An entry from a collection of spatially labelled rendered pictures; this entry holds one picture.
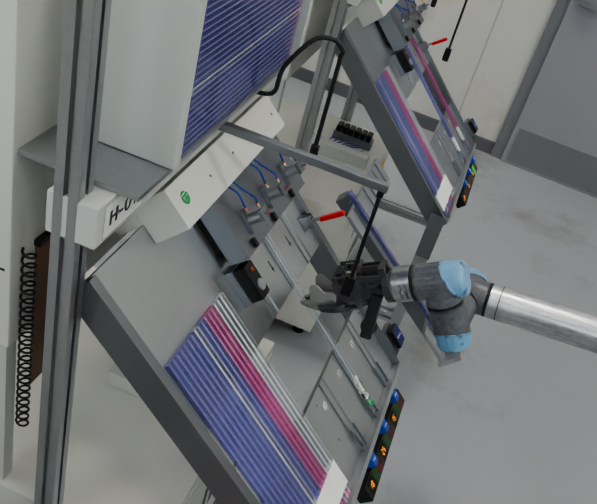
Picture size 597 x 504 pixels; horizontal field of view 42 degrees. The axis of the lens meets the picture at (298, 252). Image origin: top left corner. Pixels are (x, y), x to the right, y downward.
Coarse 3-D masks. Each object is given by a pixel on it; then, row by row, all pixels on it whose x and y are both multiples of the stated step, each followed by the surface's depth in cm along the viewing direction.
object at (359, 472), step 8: (392, 368) 193; (400, 368) 193; (392, 376) 190; (392, 384) 187; (384, 392) 185; (392, 392) 185; (384, 400) 182; (384, 408) 180; (376, 416) 178; (384, 416) 179; (376, 424) 175; (368, 432) 174; (376, 432) 173; (368, 440) 172; (368, 448) 169; (360, 456) 168; (368, 456) 167; (360, 464) 166; (360, 472) 163; (352, 480) 162; (360, 480) 161; (352, 488) 160; (352, 496) 158
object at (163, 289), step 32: (288, 224) 175; (128, 256) 129; (160, 256) 135; (192, 256) 142; (224, 256) 151; (256, 256) 160; (288, 256) 170; (128, 288) 126; (160, 288) 133; (192, 288) 140; (224, 288) 147; (288, 288) 166; (160, 320) 130; (192, 320) 137; (256, 320) 153; (160, 352) 128
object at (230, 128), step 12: (228, 132) 141; (240, 132) 140; (252, 132) 140; (264, 144) 140; (276, 144) 139; (288, 156) 139; (300, 156) 138; (312, 156) 138; (324, 168) 138; (336, 168) 137; (348, 168) 138; (360, 180) 137; (372, 180) 136; (384, 192) 137
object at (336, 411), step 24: (360, 312) 190; (336, 360) 173; (360, 360) 182; (384, 360) 192; (336, 384) 170; (384, 384) 187; (312, 408) 159; (336, 408) 167; (360, 408) 175; (336, 432) 164; (360, 432) 172; (336, 456) 161
